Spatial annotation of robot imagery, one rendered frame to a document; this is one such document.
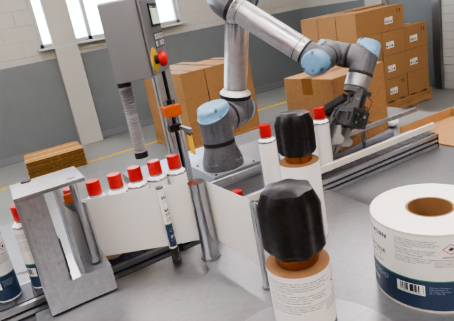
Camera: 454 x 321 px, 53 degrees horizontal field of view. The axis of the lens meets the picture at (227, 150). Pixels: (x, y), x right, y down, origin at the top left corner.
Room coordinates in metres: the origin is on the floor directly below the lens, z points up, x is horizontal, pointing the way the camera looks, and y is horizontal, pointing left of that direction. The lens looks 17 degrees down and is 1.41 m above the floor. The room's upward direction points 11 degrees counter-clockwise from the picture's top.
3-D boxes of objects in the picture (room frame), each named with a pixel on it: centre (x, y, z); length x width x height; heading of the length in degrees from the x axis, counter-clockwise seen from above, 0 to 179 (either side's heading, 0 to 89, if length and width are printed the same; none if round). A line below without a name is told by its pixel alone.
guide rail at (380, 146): (1.26, -0.24, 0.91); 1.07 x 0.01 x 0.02; 116
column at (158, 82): (1.28, 0.14, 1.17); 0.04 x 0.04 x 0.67; 26
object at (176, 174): (1.12, 0.14, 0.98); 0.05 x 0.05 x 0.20
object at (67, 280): (0.90, 0.38, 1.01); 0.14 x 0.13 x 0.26; 116
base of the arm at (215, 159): (1.58, 0.02, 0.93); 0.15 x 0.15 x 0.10
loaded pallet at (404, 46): (5.23, -1.77, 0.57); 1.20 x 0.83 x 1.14; 118
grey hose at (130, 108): (1.19, 0.23, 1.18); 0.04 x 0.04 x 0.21
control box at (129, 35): (1.20, 0.17, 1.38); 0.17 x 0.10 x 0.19; 171
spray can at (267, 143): (1.24, -0.12, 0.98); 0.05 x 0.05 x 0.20
